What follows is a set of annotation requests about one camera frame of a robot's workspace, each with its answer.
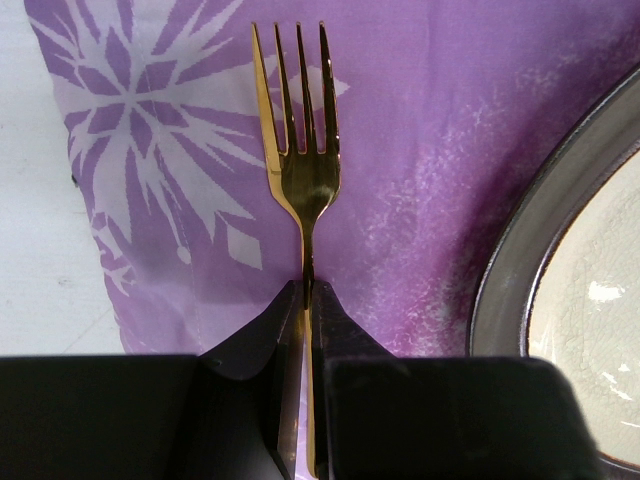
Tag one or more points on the dark rimmed cream plate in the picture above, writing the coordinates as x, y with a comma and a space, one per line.
562, 283

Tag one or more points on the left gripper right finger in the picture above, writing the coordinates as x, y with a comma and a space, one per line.
379, 416

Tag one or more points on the gold fork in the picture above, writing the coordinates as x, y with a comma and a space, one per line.
305, 181

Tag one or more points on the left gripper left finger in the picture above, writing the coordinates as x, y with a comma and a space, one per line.
230, 413

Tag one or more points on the purple Elsa cloth placemat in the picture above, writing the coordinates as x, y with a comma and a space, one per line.
446, 109

